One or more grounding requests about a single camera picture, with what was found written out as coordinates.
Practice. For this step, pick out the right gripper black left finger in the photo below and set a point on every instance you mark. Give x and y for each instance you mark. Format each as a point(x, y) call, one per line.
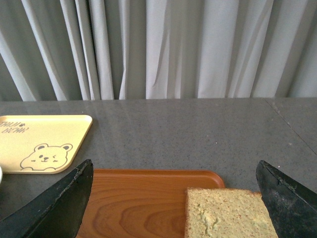
point(55, 213)

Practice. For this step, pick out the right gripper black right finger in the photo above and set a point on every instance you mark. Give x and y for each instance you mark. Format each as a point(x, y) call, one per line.
point(292, 207)

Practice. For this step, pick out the bread slice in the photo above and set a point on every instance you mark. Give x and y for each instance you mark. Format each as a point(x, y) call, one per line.
point(226, 213)

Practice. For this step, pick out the brown wooden tray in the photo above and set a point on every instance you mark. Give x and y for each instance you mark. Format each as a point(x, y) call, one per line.
point(141, 203)

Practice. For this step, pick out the yellow bear tray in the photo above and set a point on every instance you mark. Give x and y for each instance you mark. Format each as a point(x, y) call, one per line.
point(41, 144)

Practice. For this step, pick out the grey curtain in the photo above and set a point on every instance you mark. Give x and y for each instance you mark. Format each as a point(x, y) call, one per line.
point(157, 49)

